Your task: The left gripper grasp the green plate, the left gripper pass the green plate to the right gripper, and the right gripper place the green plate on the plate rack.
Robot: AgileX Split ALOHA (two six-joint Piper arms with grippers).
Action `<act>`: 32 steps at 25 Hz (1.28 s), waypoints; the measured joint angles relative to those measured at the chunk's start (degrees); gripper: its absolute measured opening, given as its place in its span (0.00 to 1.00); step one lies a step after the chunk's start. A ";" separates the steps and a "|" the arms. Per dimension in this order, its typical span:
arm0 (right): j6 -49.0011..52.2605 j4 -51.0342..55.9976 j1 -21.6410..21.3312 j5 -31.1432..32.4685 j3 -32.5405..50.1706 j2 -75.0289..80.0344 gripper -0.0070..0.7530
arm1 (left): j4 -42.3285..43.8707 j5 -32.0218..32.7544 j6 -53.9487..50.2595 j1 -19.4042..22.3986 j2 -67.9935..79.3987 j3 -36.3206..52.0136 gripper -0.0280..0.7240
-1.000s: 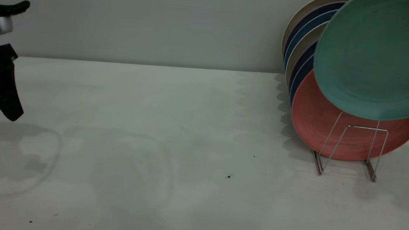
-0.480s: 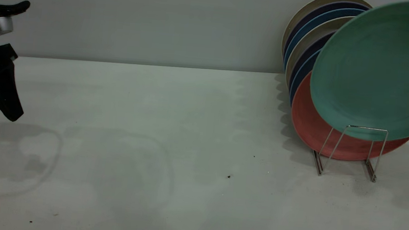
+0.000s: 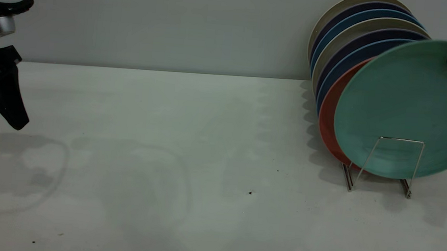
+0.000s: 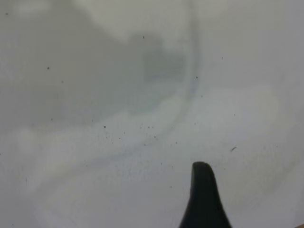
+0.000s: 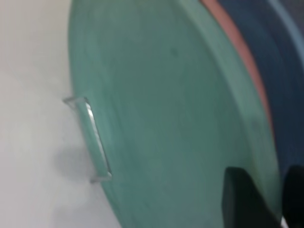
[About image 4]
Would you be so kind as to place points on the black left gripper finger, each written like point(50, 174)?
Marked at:
point(204, 202)

